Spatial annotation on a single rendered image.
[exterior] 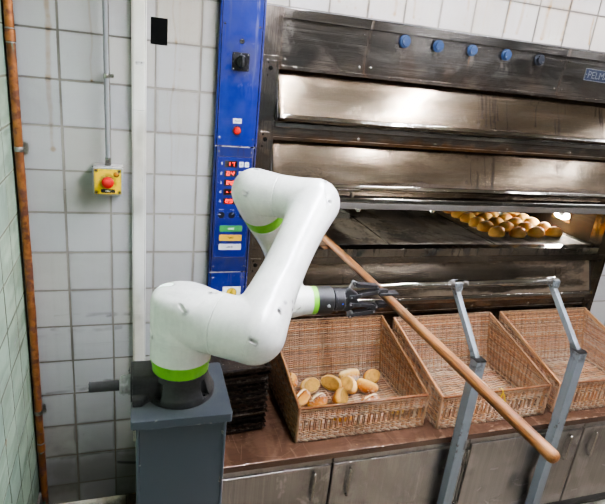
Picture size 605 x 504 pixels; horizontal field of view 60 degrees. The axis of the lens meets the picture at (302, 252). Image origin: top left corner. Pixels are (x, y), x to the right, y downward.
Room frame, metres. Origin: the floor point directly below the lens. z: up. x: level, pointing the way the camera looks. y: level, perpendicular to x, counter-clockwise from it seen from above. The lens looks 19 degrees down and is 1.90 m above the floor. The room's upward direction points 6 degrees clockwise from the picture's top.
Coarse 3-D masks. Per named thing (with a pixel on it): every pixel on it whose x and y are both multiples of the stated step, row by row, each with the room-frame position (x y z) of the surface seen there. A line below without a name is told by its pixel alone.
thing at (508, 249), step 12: (324, 252) 2.14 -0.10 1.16; (348, 252) 2.18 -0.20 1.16; (360, 252) 2.20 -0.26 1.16; (372, 252) 2.22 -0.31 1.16; (384, 252) 2.24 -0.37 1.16; (396, 252) 2.26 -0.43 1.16; (408, 252) 2.28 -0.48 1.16; (420, 252) 2.30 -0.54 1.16; (432, 252) 2.32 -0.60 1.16; (444, 252) 2.34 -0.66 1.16; (456, 252) 2.36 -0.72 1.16; (468, 252) 2.39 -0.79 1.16; (480, 252) 2.41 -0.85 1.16; (492, 252) 2.43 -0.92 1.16; (504, 252) 2.45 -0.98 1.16; (516, 252) 2.48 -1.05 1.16; (528, 252) 2.50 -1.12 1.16; (540, 252) 2.53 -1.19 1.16; (552, 252) 2.55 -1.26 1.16; (564, 252) 2.58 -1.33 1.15; (576, 252) 2.60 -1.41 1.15; (588, 252) 2.63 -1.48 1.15
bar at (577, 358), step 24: (360, 288) 1.79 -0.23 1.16; (408, 288) 1.86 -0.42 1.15; (432, 288) 1.90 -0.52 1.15; (456, 288) 1.92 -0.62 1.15; (552, 288) 2.09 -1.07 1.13; (480, 360) 1.73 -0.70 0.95; (576, 360) 1.88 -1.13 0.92; (576, 384) 1.88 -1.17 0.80; (456, 432) 1.73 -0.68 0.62; (552, 432) 1.88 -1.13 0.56; (456, 456) 1.72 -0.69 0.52; (456, 480) 1.73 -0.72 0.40
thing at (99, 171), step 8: (96, 168) 1.78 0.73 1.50; (104, 168) 1.78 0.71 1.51; (112, 168) 1.79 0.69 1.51; (120, 168) 1.80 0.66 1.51; (96, 176) 1.77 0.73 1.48; (104, 176) 1.78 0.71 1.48; (112, 176) 1.79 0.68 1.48; (120, 176) 1.80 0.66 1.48; (96, 184) 1.77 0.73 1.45; (120, 184) 1.80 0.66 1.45; (96, 192) 1.77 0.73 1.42; (104, 192) 1.78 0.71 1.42; (112, 192) 1.79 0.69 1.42; (120, 192) 1.80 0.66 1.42
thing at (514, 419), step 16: (400, 304) 1.57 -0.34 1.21; (416, 320) 1.47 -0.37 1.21; (432, 336) 1.37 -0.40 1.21; (448, 352) 1.29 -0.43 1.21; (464, 368) 1.21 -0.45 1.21; (480, 384) 1.14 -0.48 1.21; (496, 400) 1.08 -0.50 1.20; (512, 416) 1.02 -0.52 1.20; (528, 432) 0.97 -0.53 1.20; (544, 448) 0.92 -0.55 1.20
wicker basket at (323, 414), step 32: (320, 320) 2.13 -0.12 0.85; (352, 320) 2.19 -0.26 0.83; (384, 320) 2.21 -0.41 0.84; (288, 352) 2.05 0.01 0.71; (320, 352) 2.10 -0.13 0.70; (352, 352) 2.15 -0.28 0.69; (384, 352) 2.16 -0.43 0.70; (288, 384) 1.76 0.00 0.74; (320, 384) 2.01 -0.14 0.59; (384, 384) 2.07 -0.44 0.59; (416, 384) 1.89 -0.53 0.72; (288, 416) 1.72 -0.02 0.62; (320, 416) 1.65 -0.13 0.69; (352, 416) 1.70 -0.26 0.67; (384, 416) 1.83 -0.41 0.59; (416, 416) 1.85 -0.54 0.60
